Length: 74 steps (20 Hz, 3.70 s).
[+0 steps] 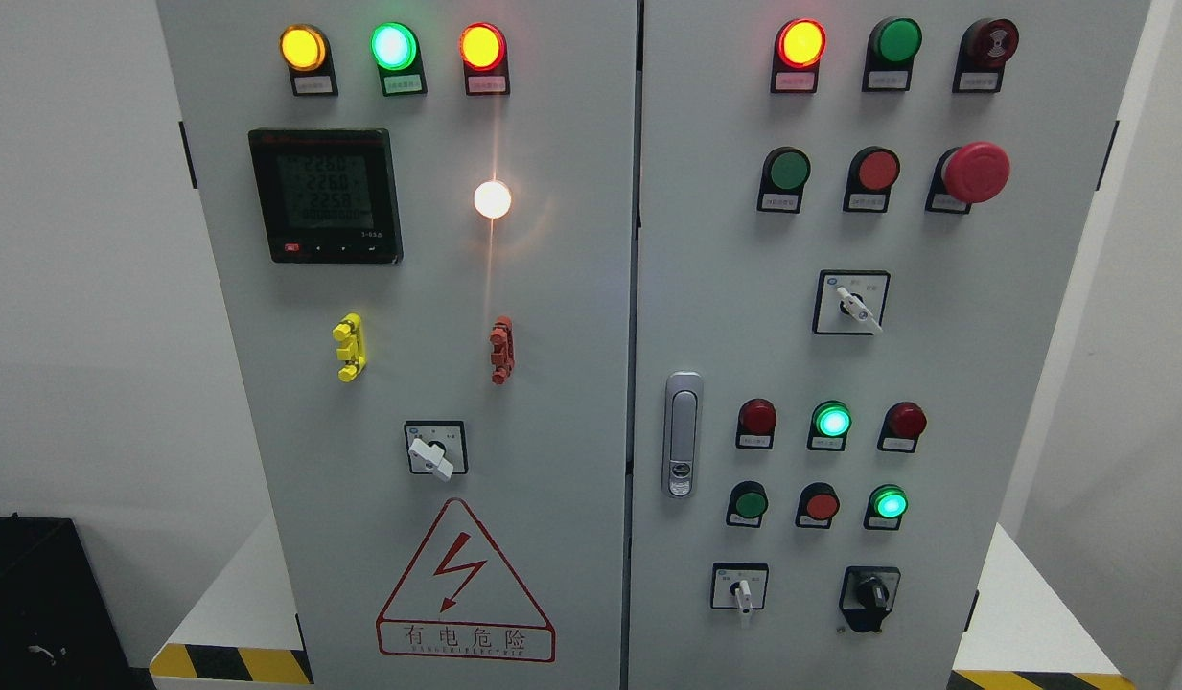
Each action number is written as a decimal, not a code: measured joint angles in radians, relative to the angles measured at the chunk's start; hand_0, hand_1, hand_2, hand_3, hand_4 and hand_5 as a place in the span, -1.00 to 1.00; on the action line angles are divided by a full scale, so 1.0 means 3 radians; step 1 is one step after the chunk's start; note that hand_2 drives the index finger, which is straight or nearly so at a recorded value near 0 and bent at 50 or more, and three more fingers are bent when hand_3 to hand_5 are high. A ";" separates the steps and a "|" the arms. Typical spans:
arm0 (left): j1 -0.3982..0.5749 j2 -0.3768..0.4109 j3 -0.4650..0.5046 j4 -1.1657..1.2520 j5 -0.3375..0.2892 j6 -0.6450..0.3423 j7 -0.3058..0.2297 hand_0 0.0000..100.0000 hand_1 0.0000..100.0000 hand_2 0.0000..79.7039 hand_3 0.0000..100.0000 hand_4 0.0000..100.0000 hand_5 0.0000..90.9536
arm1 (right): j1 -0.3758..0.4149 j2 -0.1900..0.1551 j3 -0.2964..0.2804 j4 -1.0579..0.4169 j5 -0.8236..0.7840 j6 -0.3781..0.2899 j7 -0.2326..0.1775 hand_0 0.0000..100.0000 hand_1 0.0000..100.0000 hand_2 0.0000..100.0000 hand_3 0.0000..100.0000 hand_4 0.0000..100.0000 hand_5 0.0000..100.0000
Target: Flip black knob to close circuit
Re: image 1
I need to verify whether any red-orange indicator light left door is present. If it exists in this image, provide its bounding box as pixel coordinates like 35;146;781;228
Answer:
459;22;509;96

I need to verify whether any red emergency stop mushroom button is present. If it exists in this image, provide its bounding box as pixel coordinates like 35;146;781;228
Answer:
926;141;1011;215

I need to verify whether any grey cabinet left door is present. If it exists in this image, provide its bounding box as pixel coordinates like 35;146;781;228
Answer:
158;1;638;689

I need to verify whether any green push button upper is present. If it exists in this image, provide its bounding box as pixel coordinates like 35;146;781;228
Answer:
756;147;811;214

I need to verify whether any yellow indicator light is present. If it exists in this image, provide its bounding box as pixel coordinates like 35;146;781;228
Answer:
279;25;339;97

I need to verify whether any red terminal connector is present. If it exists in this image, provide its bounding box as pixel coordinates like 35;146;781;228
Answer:
489;315;517;385

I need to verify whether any black rotary knob switch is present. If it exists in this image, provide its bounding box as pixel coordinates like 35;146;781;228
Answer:
839;566;901;633

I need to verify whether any dark red indicator light left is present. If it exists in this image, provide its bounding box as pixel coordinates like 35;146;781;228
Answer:
735;398;777;450

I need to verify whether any red push button upper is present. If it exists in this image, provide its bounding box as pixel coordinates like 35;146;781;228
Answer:
842;147;900;214

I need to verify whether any black box lower left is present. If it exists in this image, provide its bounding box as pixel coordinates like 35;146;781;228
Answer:
0;514;135;689

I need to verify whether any grey cabinet right door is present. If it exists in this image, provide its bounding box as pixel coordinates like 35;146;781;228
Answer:
626;1;1150;689

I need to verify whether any red indicator light right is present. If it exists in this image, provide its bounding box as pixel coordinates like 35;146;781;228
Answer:
878;401;928;453

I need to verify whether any green lit indicator middle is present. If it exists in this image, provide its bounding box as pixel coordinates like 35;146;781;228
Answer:
808;399;852;451

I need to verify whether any green lit indicator light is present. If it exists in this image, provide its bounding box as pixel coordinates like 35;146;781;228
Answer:
370;22;428;97

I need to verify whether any white selector switch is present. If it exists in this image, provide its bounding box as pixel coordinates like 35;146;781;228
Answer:
811;269;892;336
710;561;769;629

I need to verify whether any yellow terminal connector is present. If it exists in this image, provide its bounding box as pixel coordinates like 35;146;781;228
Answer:
332;311;366;383

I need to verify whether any red-orange indicator light right door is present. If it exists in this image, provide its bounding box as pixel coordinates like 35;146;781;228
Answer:
769;17;826;93

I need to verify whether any red buzzer alarm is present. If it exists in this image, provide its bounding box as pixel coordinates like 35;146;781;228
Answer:
953;18;1019;93

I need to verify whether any red push button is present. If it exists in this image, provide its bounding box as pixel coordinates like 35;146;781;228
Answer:
842;147;900;214
794;482;842;529

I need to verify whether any green unlit indicator light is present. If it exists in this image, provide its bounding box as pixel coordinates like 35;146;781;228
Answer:
862;17;923;93

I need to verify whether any red electric hazard warning sticker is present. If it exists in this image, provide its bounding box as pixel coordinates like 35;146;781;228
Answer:
376;497;557;663

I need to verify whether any red-orange indicator light door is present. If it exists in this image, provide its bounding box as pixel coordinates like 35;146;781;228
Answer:
459;22;509;96
769;17;826;93

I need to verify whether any green push button lower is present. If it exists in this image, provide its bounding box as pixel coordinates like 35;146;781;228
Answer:
725;480;769;528

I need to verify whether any silver door lock handle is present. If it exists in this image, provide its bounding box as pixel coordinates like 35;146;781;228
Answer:
661;371;704;497

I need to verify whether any grey cabinet door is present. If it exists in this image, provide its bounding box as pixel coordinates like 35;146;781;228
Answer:
158;1;638;689
626;1;1150;689

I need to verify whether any white selector switch left door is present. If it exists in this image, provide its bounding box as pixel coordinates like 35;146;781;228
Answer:
404;419;469;482

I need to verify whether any red push button lower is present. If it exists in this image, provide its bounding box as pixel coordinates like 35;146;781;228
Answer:
794;482;842;529

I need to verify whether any white selector switch upper right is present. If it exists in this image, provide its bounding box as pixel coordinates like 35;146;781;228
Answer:
811;269;892;336

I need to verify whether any white selector switch lower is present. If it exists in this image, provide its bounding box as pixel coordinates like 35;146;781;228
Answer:
710;561;769;629

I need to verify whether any black digital power meter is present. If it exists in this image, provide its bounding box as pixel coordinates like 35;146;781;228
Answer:
248;129;404;263

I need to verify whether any green illuminated push button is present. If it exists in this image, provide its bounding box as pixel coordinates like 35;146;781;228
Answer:
863;484;909;530

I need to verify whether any white glowing indicator light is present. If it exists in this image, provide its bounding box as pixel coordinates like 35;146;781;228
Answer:
473;180;513;221

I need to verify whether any white platform hazard striped base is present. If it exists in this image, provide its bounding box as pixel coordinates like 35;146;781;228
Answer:
150;516;1131;689

